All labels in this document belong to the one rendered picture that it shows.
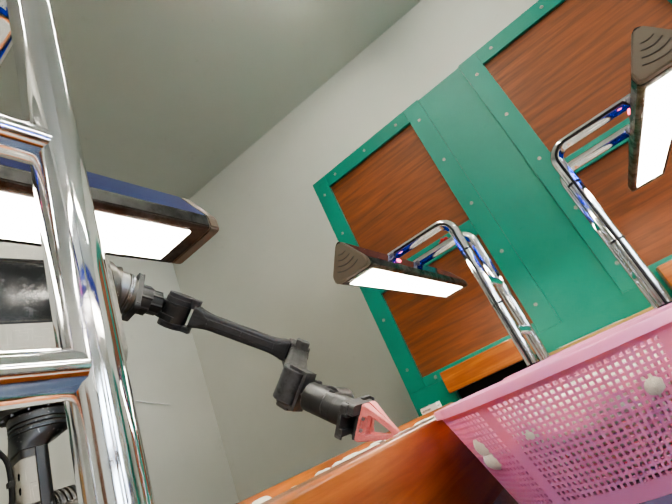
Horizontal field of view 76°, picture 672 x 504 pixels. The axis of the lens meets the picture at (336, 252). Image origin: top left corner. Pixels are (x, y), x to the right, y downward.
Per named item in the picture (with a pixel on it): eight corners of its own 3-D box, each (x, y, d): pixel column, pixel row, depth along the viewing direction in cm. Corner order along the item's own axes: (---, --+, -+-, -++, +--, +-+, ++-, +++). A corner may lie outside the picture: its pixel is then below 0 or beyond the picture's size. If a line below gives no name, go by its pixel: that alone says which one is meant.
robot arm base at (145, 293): (120, 321, 121) (127, 286, 129) (149, 328, 126) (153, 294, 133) (134, 306, 117) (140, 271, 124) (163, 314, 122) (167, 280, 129)
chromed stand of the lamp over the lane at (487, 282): (474, 448, 84) (378, 255, 101) (499, 427, 101) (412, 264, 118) (569, 412, 76) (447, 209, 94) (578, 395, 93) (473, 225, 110)
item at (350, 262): (335, 285, 82) (321, 253, 85) (446, 298, 134) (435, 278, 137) (368, 263, 79) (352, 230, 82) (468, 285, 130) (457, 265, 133)
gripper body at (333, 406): (377, 397, 84) (346, 385, 88) (349, 405, 76) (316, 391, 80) (370, 430, 84) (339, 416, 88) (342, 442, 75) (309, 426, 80)
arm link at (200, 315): (296, 369, 138) (307, 339, 139) (300, 380, 125) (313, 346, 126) (159, 320, 131) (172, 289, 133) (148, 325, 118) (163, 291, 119)
